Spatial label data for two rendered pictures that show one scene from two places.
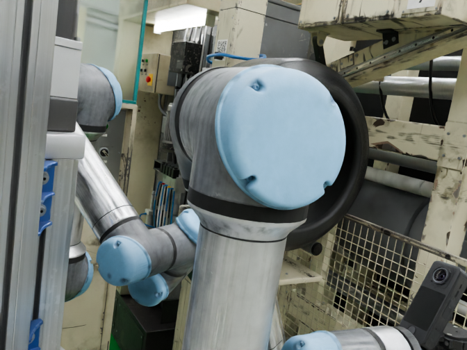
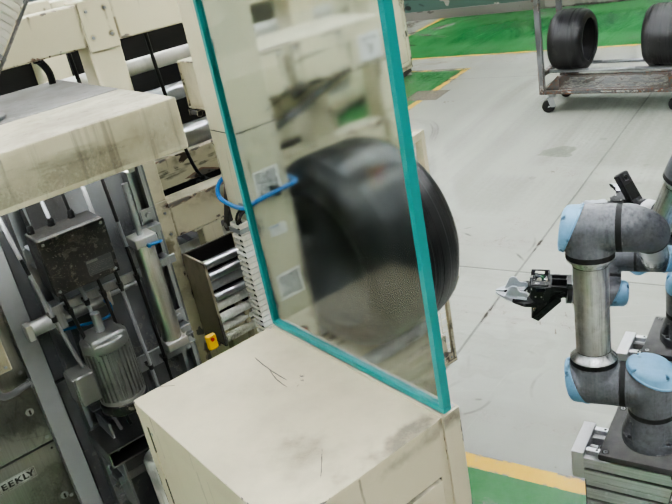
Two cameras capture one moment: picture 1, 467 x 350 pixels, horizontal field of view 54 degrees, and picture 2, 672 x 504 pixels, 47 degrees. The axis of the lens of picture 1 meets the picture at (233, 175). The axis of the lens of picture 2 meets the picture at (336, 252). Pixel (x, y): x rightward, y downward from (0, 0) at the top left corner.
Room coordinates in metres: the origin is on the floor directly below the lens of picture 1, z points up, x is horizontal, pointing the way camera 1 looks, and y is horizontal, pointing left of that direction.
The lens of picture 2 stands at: (1.62, 1.98, 2.11)
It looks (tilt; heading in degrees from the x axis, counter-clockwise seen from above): 24 degrees down; 268
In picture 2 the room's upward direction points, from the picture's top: 11 degrees counter-clockwise
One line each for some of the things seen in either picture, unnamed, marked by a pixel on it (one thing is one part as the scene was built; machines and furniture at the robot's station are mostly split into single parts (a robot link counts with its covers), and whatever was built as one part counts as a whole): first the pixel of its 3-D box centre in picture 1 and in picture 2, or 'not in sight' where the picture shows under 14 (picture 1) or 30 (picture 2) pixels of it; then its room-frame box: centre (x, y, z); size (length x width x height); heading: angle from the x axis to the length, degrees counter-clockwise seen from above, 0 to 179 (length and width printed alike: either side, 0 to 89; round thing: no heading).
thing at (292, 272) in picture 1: (248, 261); not in sight; (1.53, -0.10, 0.80); 0.37 x 0.36 x 0.02; 122
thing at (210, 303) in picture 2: not in sight; (229, 287); (1.92, -0.30, 1.05); 0.20 x 0.15 x 0.30; 32
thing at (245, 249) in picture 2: not in sight; (261, 301); (1.79, 0.13, 1.19); 0.05 x 0.04 x 0.48; 122
